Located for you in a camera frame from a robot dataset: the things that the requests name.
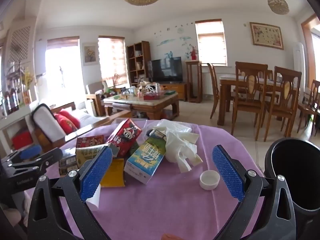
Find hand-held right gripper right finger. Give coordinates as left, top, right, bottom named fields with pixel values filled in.
left=212, top=144, right=297, bottom=240

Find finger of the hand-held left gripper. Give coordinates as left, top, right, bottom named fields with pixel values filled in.
left=9, top=148, right=63, bottom=173
left=0, top=144, right=42, bottom=167

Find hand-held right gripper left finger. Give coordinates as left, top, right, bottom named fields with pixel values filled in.
left=27, top=145, right=113, bottom=240

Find yellow packet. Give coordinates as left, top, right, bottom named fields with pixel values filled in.
left=101, top=158, right=126, bottom=188

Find yellow green drink carton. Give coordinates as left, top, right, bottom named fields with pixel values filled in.
left=76, top=145, right=107, bottom=169

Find black box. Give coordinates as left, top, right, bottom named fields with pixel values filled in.
left=59, top=148, right=78, bottom=176

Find white paper piece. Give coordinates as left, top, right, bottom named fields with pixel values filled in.
left=86, top=184, right=102, bottom=212

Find red snack box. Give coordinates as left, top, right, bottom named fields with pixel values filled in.
left=76, top=135, right=105, bottom=148

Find blue green milk carton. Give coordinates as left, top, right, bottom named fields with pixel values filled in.
left=124, top=130, right=167, bottom=185

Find white plastic bag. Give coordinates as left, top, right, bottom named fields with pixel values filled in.
left=165, top=131, right=203, bottom=173

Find red milk carton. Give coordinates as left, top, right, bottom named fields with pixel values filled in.
left=106, top=118, right=143, bottom=158

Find clear plastic bag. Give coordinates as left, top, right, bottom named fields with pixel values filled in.
left=152, top=119, right=193, bottom=135

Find black trash bin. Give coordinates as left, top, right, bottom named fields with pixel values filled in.
left=264, top=137, right=320, bottom=240

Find red storage box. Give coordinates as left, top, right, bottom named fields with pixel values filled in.
left=12, top=130, right=34, bottom=150

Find white cushion with black edge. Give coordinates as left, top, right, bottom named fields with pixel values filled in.
left=31, top=103, right=66, bottom=143

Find white side cabinet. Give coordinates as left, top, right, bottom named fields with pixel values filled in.
left=0, top=100, right=40, bottom=158

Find red cushion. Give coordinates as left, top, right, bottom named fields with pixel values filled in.
left=60, top=110, right=81, bottom=128
left=54, top=114, right=78, bottom=135

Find wooden sofa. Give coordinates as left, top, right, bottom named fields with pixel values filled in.
left=32, top=102, right=132, bottom=144

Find row of bottles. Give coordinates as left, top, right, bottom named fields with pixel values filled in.
left=0, top=86, right=33, bottom=117

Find yellow flowers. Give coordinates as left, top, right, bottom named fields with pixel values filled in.
left=21, top=67, right=36, bottom=105

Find purple tablecloth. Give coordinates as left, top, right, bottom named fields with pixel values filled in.
left=25, top=119, right=266, bottom=240

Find wooden armchair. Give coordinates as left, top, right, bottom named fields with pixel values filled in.
left=86, top=81, right=108, bottom=117

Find wooden dining table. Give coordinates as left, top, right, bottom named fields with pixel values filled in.
left=217, top=74, right=300, bottom=127

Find wooden coffee table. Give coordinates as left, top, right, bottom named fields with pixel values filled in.
left=103, top=92, right=180, bottom=120

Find window with blind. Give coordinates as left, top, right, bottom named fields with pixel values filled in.
left=195, top=19, right=228, bottom=67
left=45, top=36, right=80, bottom=105
left=98, top=36, right=127, bottom=87

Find wooden television stand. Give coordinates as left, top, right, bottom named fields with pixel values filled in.
left=160, top=82, right=187, bottom=102

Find tall wooden plant stand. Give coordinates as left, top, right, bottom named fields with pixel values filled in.
left=185, top=60, right=202, bottom=103

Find small framed flower picture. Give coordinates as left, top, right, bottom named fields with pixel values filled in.
left=82, top=42, right=98, bottom=66

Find wooden bookshelf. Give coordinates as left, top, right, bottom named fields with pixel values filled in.
left=126, top=41, right=152, bottom=85

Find black television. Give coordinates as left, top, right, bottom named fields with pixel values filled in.
left=147, top=57, right=183, bottom=83

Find white standing air conditioner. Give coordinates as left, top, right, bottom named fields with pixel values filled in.
left=292, top=42, right=306, bottom=93

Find large framed picture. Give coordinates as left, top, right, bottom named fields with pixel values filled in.
left=249, top=22, right=284, bottom=50

